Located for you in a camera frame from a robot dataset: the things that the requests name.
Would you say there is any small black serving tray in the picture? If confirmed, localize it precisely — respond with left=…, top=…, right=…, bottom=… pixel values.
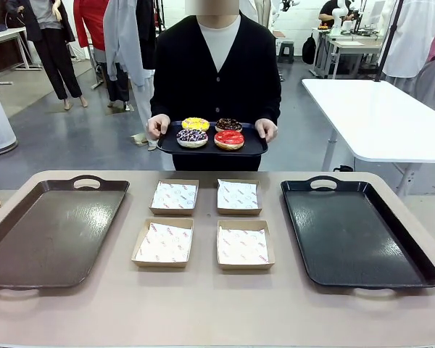
left=156, top=120, right=269, bottom=157

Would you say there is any light blue hanging shirt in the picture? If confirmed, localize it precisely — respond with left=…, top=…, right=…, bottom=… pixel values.
left=103, top=0, right=157, bottom=88

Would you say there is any mannequin in dark suit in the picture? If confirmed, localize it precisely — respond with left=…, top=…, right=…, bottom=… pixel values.
left=5, top=0, right=90, bottom=112

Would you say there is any purple white sprinkled donut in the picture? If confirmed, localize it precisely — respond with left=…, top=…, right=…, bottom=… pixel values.
left=176, top=128, right=210, bottom=149

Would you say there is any person's torso black cardigan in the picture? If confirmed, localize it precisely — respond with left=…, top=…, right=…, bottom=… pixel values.
left=150, top=10, right=282, bottom=171

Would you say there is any person's right hand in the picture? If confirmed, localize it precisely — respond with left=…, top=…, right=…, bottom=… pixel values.
left=146, top=113, right=173, bottom=143

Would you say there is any large black serving tray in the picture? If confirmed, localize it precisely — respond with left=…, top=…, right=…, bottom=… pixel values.
left=280, top=175, right=435, bottom=291

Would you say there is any chocolate glazed donut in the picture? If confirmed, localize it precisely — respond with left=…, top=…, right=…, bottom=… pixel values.
left=215, top=117, right=244, bottom=133

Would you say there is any person's right forearm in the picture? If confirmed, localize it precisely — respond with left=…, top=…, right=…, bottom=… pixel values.
left=150, top=72, right=175, bottom=120

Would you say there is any brown cardboard food box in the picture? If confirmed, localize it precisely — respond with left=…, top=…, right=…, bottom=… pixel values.
left=130, top=217, right=195, bottom=269
left=216, top=178, right=264, bottom=217
left=149, top=178, right=200, bottom=217
left=216, top=219, right=276, bottom=271

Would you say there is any background person black shirt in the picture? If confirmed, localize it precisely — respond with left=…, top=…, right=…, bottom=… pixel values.
left=318, top=0, right=344, bottom=26

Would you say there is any white rounded table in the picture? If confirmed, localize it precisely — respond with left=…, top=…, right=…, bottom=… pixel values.
left=301, top=78, right=435, bottom=196

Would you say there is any person's left hand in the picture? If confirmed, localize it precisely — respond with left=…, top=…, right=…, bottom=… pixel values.
left=254, top=118, right=278, bottom=142

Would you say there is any grey background workbench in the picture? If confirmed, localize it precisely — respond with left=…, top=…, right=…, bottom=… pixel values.
left=313, top=27, right=385, bottom=79

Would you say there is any white hanging shirt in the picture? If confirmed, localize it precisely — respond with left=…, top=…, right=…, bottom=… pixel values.
left=382, top=0, right=435, bottom=79

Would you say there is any grey garment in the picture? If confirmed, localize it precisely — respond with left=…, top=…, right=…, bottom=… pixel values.
left=415, top=57, right=435, bottom=106

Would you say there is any red hanging garment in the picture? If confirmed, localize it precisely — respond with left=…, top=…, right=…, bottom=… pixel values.
left=73, top=0, right=112, bottom=51

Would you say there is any black slanted pole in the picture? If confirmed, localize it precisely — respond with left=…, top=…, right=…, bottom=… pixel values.
left=373, top=0, right=405, bottom=83

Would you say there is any grey plastic stool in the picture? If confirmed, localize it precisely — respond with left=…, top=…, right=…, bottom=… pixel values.
left=277, top=41, right=296, bottom=65

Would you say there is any yellow sprinkled donut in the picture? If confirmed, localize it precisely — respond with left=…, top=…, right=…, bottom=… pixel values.
left=181, top=117, right=210, bottom=132

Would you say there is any black backpack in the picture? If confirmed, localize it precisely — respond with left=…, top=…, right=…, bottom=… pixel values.
left=302, top=33, right=318, bottom=65

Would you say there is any person's left forearm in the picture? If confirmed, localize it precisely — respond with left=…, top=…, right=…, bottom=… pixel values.
left=260, top=72, right=282, bottom=126

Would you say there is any white desk with legs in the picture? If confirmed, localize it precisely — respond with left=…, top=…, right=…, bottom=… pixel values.
left=0, top=27, right=43, bottom=88

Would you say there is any red glazed donut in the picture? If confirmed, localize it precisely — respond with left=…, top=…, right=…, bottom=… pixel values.
left=213, top=129, right=245, bottom=151

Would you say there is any brown plastic serving tray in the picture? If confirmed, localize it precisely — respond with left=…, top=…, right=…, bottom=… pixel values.
left=0, top=175, right=131, bottom=291

